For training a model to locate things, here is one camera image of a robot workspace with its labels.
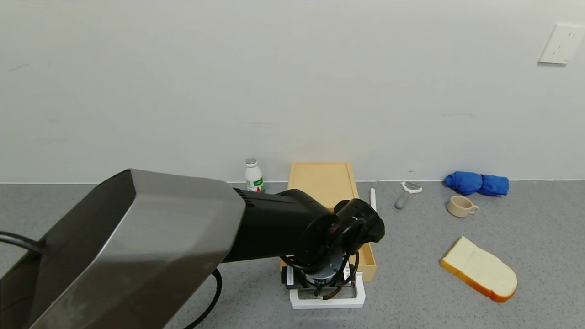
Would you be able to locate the yellow drawer with white handle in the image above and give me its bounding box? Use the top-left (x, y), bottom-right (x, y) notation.
top-left (280, 241), bottom-right (378, 310)

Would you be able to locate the white milk drink bottle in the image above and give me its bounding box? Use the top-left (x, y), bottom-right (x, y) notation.
top-left (244, 158), bottom-right (266, 194)

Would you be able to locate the beige cup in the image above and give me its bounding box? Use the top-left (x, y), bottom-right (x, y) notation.
top-left (447, 196), bottom-right (480, 218)

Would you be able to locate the rolled blue cloth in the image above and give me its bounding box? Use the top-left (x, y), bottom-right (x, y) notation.
top-left (444, 171), bottom-right (510, 197)

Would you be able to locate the white bread slice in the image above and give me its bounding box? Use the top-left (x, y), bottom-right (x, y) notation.
top-left (440, 236), bottom-right (518, 303)

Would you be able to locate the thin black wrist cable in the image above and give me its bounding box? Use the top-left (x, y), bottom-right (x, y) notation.
top-left (280, 218), bottom-right (367, 300)

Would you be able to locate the grey handled peeler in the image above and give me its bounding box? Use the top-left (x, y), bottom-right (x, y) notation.
top-left (394, 181), bottom-right (423, 210)

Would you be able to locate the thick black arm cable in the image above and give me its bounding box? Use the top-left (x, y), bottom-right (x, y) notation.
top-left (0, 231), bottom-right (223, 329)

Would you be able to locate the white wall socket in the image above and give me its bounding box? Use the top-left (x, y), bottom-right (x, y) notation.
top-left (538, 23), bottom-right (585, 65)

